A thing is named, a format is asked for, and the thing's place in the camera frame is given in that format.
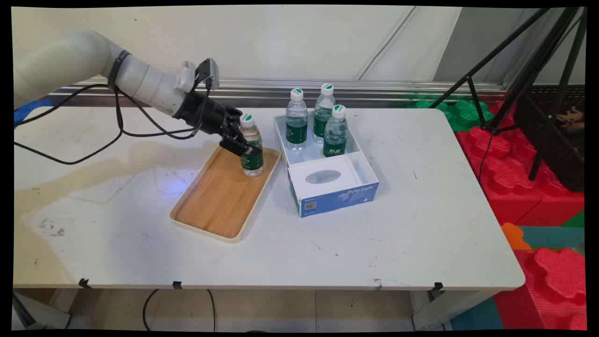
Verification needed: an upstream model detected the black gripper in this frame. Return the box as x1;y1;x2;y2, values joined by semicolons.
173;91;262;157

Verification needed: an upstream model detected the green label water bottle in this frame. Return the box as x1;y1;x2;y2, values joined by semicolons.
322;104;349;158
313;83;337;144
239;113;264;177
285;88;309;152

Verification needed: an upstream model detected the wooden tray with cream rim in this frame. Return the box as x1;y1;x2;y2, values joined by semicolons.
169;142;282;244

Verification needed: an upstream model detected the blue and white cardboard box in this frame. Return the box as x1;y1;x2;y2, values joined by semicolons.
273;112;380;219

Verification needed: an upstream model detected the blue tape strip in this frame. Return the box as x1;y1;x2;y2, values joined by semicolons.
14;99;53;126

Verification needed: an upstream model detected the green foam block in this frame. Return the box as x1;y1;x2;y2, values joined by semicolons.
406;95;495;132

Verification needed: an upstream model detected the red foam block stack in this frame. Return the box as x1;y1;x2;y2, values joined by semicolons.
456;101;585;228

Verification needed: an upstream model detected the white table leg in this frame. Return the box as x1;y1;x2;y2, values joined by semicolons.
411;289;497;331

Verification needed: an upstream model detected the orange foam piece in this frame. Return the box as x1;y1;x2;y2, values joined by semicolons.
500;222;533;251

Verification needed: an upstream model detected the black tripod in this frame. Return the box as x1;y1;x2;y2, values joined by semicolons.
428;7;587;181

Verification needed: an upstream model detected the black mesh crate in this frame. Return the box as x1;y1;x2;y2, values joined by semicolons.
514;84;585;193

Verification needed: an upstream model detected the teal foam mat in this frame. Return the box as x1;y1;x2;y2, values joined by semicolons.
517;226;585;249

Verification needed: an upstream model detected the large red foam block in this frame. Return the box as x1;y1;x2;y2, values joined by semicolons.
493;247;587;331

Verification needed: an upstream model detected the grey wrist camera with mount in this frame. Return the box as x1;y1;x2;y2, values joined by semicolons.
175;58;220;92

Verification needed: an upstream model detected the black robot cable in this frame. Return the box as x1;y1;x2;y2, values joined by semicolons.
14;75;212;165

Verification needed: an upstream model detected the black arm cable strap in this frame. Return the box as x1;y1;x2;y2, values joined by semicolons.
108;50;132;90

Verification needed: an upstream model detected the metal wall rail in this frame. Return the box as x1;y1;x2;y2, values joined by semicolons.
47;76;509;109

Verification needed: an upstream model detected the black floor cable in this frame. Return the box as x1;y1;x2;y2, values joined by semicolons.
142;289;160;331
207;289;217;332

